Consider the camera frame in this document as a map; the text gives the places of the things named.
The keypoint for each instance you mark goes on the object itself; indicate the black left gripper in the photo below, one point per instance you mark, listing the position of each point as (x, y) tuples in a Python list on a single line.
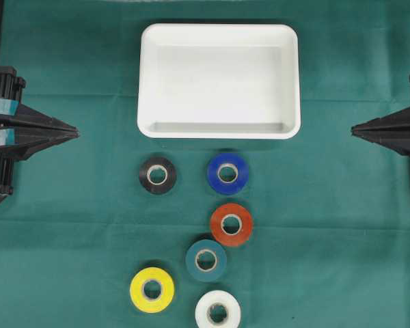
[(19, 144)]

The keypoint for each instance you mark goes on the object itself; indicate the blue tape roll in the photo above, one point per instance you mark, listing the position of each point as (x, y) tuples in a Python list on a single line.
[(227, 159)]

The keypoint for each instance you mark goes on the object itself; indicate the yellow tape roll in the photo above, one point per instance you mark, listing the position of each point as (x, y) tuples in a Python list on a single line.
[(144, 303)]

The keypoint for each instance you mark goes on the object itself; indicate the black tape roll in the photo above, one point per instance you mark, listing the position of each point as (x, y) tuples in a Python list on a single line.
[(157, 162)]

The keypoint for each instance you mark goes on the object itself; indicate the white plastic case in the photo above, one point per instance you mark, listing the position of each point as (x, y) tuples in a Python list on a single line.
[(219, 81)]

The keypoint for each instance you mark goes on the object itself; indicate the red tape roll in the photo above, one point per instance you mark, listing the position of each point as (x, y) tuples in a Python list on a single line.
[(245, 221)]

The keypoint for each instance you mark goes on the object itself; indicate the teal green tape roll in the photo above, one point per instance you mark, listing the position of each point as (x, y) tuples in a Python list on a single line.
[(216, 271)]

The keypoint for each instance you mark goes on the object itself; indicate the white tape roll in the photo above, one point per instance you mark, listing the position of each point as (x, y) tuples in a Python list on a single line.
[(217, 297)]

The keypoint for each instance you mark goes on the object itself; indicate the green table cloth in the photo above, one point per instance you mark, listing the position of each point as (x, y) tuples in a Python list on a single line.
[(330, 245)]

